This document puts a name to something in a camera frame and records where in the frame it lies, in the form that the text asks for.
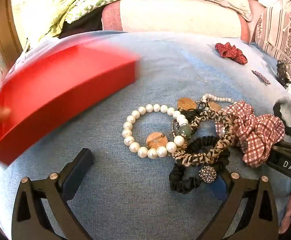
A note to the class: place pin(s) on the leopard print scrunchie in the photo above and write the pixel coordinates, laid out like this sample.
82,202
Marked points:
210,152

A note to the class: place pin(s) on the cream pink-edged pillow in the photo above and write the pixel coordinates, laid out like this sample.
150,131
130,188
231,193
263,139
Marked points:
180,17

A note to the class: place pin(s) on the dark flower hair clip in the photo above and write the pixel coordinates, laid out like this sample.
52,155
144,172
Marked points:
284,73

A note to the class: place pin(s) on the blue blanket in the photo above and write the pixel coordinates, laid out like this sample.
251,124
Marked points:
140,200

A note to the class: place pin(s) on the black satin scrunchie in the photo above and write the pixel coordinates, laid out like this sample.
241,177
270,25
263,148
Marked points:
183,180

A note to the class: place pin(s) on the green floral quilt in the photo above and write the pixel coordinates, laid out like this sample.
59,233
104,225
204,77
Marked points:
60,5

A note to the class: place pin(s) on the round gold medallion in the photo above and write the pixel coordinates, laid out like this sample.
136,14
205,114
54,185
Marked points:
186,103

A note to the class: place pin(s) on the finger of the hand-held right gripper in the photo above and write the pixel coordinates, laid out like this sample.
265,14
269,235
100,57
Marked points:
289,147
289,127

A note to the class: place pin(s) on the wooden window frame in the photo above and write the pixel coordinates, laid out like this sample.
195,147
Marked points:
4,32

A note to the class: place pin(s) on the red plaid scrunchie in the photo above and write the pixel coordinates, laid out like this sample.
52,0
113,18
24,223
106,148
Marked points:
255,135

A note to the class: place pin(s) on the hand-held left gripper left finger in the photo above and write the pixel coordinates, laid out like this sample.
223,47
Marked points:
76,172

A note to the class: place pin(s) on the striped floral pillow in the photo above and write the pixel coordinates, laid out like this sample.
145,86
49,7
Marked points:
283,35

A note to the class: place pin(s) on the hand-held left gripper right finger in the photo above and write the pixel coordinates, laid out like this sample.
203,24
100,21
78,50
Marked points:
220,188

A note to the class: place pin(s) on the red dotted scrunchie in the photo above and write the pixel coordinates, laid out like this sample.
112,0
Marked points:
230,51

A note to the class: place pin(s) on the rhinestone hair clip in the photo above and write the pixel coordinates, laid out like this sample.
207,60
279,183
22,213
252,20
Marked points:
261,77

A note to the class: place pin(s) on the red jewelry box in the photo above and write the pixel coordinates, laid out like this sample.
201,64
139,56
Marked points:
55,90

